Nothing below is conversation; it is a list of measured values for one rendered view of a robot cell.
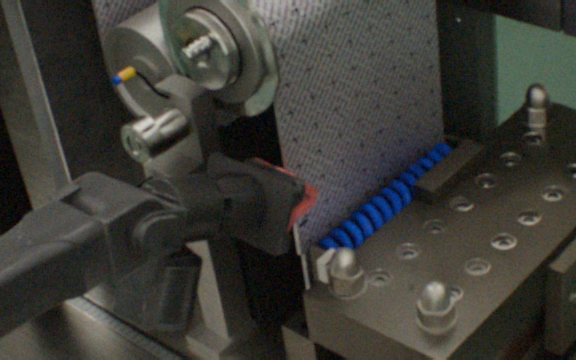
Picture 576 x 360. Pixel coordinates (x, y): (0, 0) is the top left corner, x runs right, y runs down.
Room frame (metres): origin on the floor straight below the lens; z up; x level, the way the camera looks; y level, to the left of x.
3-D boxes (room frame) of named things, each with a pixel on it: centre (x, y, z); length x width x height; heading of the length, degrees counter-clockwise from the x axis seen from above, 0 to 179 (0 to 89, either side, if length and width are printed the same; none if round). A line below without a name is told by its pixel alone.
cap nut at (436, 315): (0.74, -0.11, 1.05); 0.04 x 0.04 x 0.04
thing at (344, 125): (0.94, -0.08, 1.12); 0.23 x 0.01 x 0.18; 133
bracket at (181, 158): (0.90, 0.10, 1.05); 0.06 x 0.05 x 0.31; 133
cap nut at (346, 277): (0.80, -0.03, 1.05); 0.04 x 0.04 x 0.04
